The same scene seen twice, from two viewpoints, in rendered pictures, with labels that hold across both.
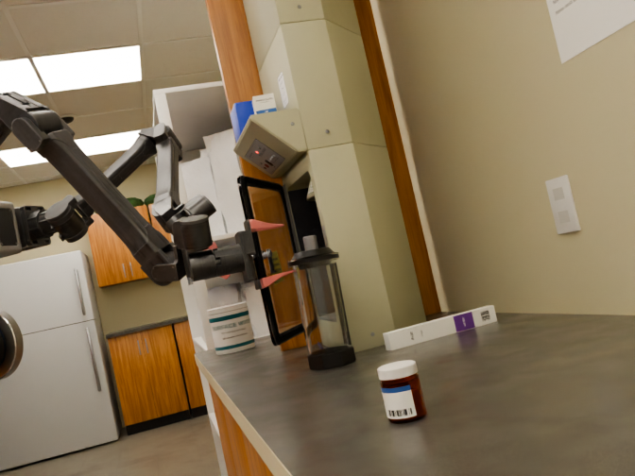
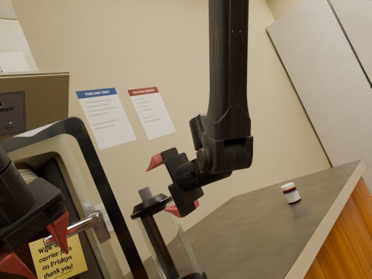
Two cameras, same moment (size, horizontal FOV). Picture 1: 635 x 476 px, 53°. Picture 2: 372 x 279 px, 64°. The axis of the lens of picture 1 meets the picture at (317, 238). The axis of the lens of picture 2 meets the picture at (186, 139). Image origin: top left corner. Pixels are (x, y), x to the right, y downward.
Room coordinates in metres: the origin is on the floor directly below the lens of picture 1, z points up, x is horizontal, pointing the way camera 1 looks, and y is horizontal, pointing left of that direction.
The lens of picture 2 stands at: (1.62, 0.69, 1.22)
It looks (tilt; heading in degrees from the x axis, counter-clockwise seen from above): 4 degrees up; 236
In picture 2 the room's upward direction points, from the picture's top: 24 degrees counter-clockwise
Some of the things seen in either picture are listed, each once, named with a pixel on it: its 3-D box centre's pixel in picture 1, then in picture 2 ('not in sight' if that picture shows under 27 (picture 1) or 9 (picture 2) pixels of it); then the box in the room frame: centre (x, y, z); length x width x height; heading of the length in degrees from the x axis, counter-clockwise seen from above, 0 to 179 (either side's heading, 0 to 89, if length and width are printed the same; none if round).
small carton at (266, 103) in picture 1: (265, 110); (13, 71); (1.51, 0.06, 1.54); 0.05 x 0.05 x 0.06; 8
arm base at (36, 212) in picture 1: (44, 223); not in sight; (1.89, 0.78, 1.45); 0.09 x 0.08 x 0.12; 163
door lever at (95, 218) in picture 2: not in sight; (75, 228); (1.53, 0.16, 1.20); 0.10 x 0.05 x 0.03; 165
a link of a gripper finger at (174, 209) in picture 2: (269, 269); (176, 199); (1.31, 0.11, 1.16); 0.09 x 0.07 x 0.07; 105
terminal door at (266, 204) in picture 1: (277, 258); (35, 252); (1.59, 0.11, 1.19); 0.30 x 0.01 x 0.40; 165
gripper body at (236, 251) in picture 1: (231, 259); (191, 175); (1.29, 0.18, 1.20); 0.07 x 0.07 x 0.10; 15
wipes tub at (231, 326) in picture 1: (231, 328); not in sight; (2.09, 0.34, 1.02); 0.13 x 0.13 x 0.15
